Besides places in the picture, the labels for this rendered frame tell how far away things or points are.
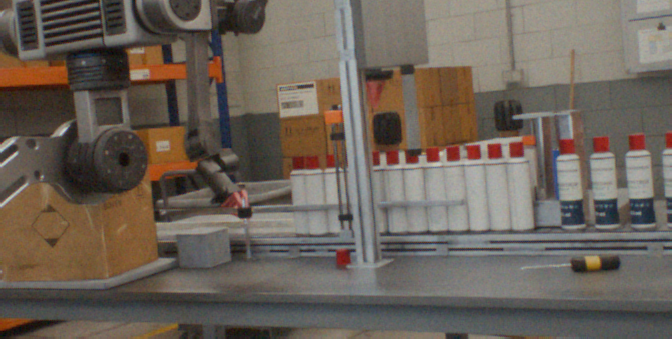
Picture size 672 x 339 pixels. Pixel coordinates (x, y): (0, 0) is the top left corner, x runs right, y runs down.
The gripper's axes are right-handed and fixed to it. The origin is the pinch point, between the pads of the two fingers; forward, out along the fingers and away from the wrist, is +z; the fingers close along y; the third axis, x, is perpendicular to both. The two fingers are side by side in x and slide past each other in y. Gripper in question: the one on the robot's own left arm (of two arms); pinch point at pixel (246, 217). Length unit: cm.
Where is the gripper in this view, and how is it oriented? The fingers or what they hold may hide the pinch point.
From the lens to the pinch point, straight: 253.8
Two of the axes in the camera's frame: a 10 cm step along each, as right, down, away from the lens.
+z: 6.2, 7.4, -2.6
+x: -6.2, 6.7, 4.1
